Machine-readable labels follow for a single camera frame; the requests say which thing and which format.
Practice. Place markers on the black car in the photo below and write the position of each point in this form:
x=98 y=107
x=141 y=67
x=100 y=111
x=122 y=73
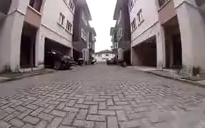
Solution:
x=58 y=60

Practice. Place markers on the white house with dark roof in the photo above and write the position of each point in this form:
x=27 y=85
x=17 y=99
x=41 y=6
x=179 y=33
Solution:
x=104 y=55

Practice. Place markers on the dark vehicle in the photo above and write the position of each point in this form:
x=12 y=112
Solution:
x=111 y=61
x=80 y=61

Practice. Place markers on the dark grey building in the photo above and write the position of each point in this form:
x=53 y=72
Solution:
x=122 y=30
x=80 y=33

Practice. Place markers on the grey concrete kerb strip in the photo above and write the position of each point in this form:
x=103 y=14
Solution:
x=13 y=76
x=180 y=75

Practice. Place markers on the grey brick paved road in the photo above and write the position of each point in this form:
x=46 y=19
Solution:
x=100 y=86

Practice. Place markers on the pale pink building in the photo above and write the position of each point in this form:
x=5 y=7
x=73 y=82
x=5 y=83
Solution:
x=186 y=33
x=53 y=26

